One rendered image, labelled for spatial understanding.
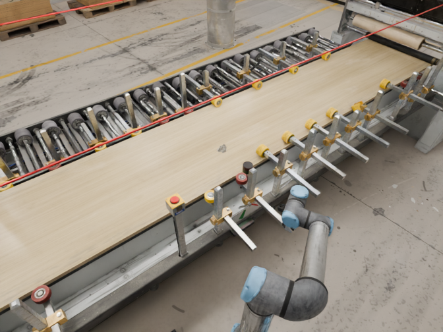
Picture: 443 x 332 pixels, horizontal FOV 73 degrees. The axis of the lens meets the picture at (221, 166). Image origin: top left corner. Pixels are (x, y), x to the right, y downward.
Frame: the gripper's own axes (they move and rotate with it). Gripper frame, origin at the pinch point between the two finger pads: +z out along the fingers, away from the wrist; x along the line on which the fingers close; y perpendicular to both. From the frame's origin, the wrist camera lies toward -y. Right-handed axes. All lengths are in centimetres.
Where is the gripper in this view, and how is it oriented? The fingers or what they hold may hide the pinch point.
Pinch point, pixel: (286, 227)
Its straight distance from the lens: 186.8
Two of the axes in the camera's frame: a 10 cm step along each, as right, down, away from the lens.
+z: 0.0, 7.0, 7.1
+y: 6.0, 5.7, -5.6
